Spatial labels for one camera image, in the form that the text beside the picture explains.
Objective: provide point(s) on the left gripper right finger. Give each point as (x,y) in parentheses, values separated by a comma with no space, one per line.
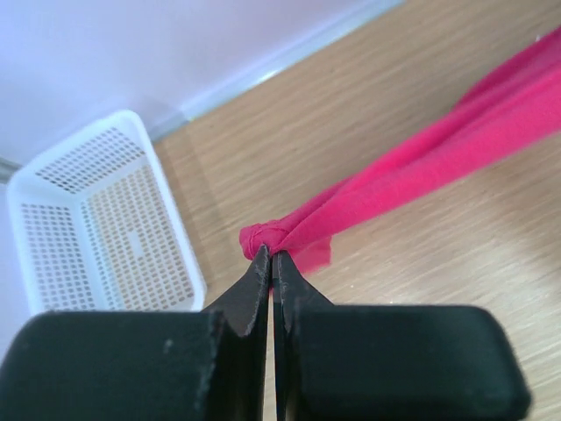
(388,362)

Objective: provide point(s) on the red t-shirt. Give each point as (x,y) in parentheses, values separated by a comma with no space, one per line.
(513,107)

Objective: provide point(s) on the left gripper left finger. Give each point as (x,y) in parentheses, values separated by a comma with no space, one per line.
(144,365)

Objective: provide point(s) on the white plastic basket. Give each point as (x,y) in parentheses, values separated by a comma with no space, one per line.
(97,228)

